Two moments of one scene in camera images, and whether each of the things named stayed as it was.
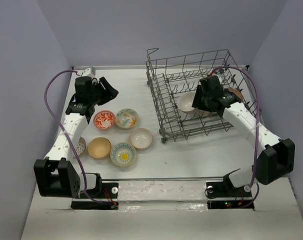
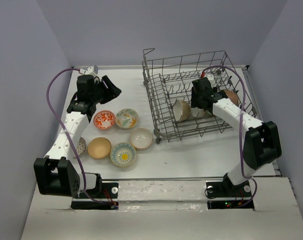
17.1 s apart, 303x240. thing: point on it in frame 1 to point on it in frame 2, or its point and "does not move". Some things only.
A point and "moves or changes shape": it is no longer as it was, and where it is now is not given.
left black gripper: [110, 92] does not move
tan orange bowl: [99, 147] does not move
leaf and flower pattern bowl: [126, 118] does not move
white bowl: [185, 101] moves or changes shape
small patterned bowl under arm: [81, 146] does not move
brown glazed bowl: [237, 93] moves or changes shape
